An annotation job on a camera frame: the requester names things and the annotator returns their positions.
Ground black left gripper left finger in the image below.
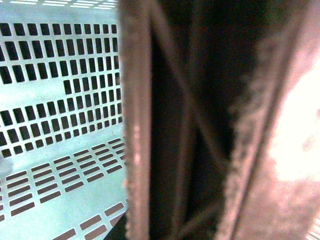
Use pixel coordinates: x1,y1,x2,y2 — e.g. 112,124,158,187
116,0,236,240

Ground light green plastic basket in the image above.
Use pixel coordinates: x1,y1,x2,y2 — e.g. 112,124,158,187
0,0,127,240

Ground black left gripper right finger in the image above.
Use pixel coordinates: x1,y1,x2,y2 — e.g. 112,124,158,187
214,0,320,240

